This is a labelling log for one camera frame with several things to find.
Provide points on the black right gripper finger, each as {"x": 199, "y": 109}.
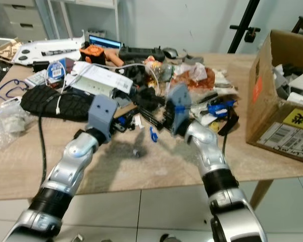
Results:
{"x": 149, "y": 120}

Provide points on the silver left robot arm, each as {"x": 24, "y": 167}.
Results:
{"x": 65, "y": 161}

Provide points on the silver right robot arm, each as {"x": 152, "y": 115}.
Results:
{"x": 209, "y": 151}

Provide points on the small blue clip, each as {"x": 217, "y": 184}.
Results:
{"x": 153, "y": 133}

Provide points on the small metal nut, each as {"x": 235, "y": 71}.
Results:
{"x": 135, "y": 151}

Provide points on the clear plastic bottle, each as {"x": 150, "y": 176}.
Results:
{"x": 162, "y": 71}

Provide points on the white labelled power supply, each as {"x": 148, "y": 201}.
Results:
{"x": 101, "y": 78}

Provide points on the crumpled orange plastic wrapper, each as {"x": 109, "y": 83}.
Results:
{"x": 194, "y": 75}

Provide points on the blue and black part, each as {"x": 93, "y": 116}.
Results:
{"x": 220, "y": 109}

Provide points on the grey computer mouse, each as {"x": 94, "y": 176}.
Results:
{"x": 170, "y": 53}

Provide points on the black rubber tread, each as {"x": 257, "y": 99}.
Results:
{"x": 50, "y": 102}

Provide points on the laptop with blue screen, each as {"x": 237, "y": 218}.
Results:
{"x": 105, "y": 42}

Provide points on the brown cardboard box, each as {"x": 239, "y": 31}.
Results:
{"x": 267, "y": 116}

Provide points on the white plastic cover panel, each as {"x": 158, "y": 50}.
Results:
{"x": 43, "y": 49}

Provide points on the clear plastic bag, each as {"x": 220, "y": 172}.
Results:
{"x": 7, "y": 123}

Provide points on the wooden table leg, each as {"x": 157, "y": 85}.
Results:
{"x": 262, "y": 194}

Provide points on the white shelf unit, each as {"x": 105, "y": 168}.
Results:
{"x": 86, "y": 2}

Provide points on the black tripod stand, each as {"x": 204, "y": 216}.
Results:
{"x": 247, "y": 22}

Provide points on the brown wooden cutout piece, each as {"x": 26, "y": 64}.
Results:
{"x": 7, "y": 49}

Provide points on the grey drawer cabinet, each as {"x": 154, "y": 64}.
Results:
{"x": 15, "y": 17}

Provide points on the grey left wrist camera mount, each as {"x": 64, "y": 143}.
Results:
{"x": 102, "y": 112}

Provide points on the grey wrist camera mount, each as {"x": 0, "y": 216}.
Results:
{"x": 102, "y": 112}
{"x": 178, "y": 101}

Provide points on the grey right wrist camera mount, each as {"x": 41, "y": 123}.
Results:
{"x": 178, "y": 101}

